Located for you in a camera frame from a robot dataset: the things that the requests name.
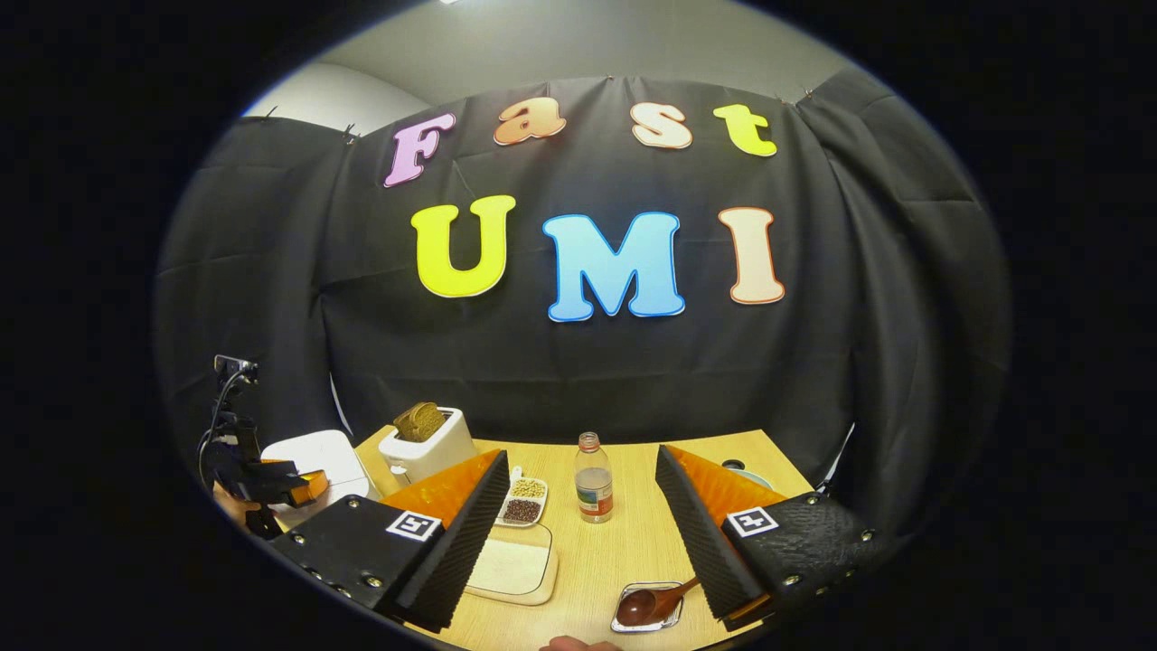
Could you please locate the black backdrop cloth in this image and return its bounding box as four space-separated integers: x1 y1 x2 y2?
154 68 1011 543

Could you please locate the white rice cooker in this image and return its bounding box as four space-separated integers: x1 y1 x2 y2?
260 430 381 530

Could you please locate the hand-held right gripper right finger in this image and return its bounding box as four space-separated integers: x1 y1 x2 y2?
655 443 882 631

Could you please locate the clear plastic water bottle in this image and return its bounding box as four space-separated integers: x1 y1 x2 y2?
575 432 615 524

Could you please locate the white toaster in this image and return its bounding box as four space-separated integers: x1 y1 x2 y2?
378 407 478 486

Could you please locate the white divided bean dish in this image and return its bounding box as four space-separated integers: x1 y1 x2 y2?
495 466 550 529

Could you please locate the brown wooden spoon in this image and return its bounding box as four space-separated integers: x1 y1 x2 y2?
616 576 701 627

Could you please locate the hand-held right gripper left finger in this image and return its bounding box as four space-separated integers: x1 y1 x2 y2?
268 449 512 634

